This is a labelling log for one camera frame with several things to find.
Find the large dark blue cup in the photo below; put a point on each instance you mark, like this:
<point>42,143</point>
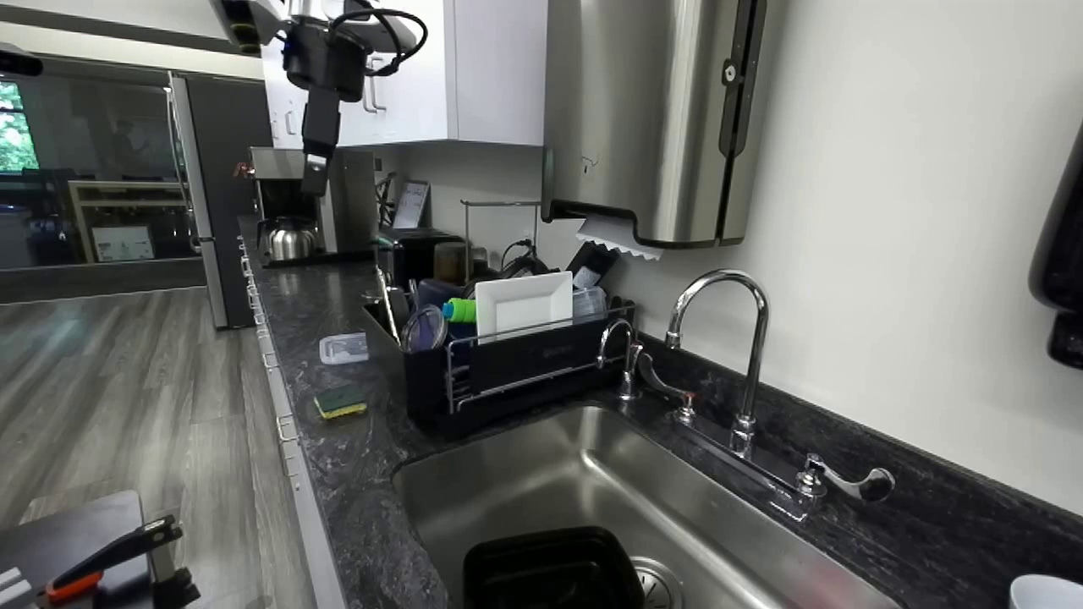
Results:
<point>432,292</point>

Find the white paper towel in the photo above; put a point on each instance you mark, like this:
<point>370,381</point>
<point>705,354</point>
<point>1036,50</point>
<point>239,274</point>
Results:
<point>613,237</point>

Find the stainless steel sink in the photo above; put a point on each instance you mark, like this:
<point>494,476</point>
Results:
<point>541,476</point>

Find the black soap dispenser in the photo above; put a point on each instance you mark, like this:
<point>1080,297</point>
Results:
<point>1068,247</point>

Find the brown glass jar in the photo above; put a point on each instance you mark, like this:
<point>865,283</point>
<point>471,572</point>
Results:
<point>454,262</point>

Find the wooden framed board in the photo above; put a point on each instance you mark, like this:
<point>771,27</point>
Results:
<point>123,223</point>

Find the black dish rack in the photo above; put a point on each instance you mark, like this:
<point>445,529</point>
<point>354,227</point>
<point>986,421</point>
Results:
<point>510,376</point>

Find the small chrome faucet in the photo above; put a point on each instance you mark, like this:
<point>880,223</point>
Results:
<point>628,361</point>

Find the clear acrylic box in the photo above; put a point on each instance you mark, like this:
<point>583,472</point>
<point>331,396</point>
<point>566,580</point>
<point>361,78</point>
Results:
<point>501,223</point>

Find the steel coffee maker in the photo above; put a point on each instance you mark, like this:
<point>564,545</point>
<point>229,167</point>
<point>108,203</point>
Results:
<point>287,167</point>

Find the clear round lid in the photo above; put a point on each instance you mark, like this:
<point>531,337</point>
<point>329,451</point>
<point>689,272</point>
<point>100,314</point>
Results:
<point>423,331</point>

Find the chrome gooseneck faucet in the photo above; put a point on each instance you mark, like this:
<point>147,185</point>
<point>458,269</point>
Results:
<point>753,341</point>

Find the black plastic food container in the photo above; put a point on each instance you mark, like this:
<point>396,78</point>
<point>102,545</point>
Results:
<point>552,570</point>

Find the steel paper towel dispenser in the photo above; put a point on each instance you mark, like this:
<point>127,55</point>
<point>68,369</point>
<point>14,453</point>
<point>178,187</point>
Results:
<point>631,114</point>

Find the green yellow sponge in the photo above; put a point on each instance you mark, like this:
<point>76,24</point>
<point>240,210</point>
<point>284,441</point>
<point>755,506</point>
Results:
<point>338,403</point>

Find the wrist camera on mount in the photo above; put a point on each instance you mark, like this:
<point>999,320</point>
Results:
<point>322,55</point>

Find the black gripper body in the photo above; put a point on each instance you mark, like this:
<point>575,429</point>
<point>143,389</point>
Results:
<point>318,108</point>

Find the white mug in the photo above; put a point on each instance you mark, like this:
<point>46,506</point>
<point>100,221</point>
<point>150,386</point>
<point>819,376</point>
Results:
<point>1049,594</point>

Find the small framed sign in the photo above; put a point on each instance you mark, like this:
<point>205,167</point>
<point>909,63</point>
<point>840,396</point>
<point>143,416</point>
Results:
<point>411,203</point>

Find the white square plate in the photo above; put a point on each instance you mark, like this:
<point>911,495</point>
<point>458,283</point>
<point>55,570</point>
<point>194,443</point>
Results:
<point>521,303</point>

